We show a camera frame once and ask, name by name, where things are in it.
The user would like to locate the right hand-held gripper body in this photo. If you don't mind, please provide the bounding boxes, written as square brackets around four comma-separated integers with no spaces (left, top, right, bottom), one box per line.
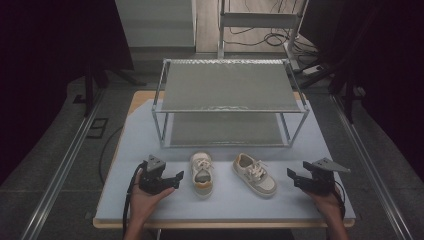
[300,157,352,196]

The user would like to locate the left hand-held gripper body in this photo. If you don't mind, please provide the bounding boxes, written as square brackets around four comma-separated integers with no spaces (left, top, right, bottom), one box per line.
[138,154,169,196]

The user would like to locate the person's left hand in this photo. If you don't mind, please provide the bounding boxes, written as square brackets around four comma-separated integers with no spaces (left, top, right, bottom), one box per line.
[128,168,176,228]

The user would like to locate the person's right hand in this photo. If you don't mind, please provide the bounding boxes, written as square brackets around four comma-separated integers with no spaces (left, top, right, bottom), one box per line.
[303,185,346,228]

